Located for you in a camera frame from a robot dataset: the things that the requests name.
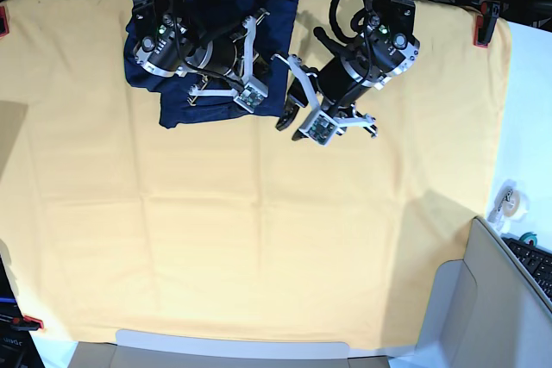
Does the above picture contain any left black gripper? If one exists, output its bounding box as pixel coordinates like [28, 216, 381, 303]
[273, 53, 378, 141]

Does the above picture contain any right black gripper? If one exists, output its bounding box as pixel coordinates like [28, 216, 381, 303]
[187, 8, 270, 106]

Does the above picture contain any navy blue long-sleeve shirt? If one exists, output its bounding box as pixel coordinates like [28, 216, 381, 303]
[123, 0, 299, 128]

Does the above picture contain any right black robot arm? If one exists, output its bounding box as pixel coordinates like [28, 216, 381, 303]
[132, 0, 269, 113]

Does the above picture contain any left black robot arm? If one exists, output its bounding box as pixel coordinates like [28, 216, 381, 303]
[275, 0, 420, 146]

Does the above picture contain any yellow table cloth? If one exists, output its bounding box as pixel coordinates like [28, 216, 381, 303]
[1, 0, 512, 350]

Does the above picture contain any red clamp top right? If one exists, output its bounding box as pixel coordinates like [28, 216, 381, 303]
[474, 2, 501, 48]

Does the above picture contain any red clamp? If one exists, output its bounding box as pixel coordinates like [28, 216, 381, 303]
[9, 316, 44, 332]
[474, 2, 501, 48]
[0, 6, 9, 37]

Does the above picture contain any clear tape dispenser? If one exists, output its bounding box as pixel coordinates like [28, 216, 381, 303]
[486, 179, 530, 233]

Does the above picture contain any red clamp top left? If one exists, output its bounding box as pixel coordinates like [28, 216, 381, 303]
[0, 6, 9, 37]

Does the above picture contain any green tape roll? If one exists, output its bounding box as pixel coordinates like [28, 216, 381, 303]
[518, 232, 537, 249]

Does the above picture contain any cardboard box right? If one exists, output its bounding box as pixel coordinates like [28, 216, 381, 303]
[413, 217, 551, 367]

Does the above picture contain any black keyboard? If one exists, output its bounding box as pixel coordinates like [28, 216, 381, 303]
[502, 237, 551, 309]

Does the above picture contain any red clamp bottom left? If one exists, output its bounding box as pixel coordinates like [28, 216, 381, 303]
[9, 316, 44, 332]

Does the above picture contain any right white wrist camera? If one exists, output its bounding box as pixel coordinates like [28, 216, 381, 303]
[233, 83, 268, 114]

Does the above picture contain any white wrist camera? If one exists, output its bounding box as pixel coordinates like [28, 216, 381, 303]
[298, 109, 338, 147]
[233, 83, 268, 114]

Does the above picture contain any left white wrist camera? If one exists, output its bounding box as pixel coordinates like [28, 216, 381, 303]
[298, 109, 338, 147]

